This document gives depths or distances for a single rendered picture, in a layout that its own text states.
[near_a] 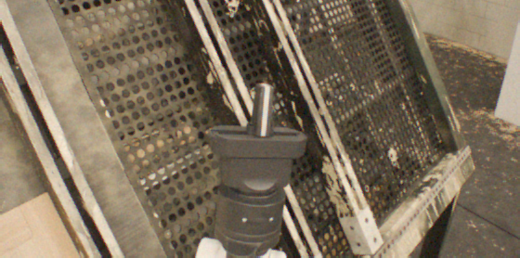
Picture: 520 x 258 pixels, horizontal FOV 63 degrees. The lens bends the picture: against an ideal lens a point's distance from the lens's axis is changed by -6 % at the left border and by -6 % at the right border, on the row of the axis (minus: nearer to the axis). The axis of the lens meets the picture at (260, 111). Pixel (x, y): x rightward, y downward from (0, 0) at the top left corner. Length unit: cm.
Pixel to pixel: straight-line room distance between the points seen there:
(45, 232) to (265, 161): 48
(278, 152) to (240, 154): 5
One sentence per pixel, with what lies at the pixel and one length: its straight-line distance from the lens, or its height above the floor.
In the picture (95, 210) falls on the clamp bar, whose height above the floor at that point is 134.
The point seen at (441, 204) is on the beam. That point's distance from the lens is 172.
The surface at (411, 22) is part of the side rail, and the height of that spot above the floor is 136.
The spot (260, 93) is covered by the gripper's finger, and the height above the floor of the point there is 164.
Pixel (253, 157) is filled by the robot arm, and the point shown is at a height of 157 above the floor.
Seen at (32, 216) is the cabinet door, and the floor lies 134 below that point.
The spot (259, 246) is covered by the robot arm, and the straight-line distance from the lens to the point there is 59.
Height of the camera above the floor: 188
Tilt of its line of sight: 29 degrees down
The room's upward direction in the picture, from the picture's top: straight up
